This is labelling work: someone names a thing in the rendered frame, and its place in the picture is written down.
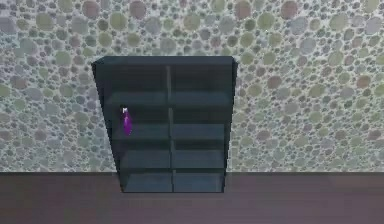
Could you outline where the purple dispenser bottle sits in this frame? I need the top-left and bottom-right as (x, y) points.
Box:
(121, 105), (134, 137)

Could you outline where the dark blue shelf unit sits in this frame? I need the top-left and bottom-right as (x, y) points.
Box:
(91, 55), (239, 194)

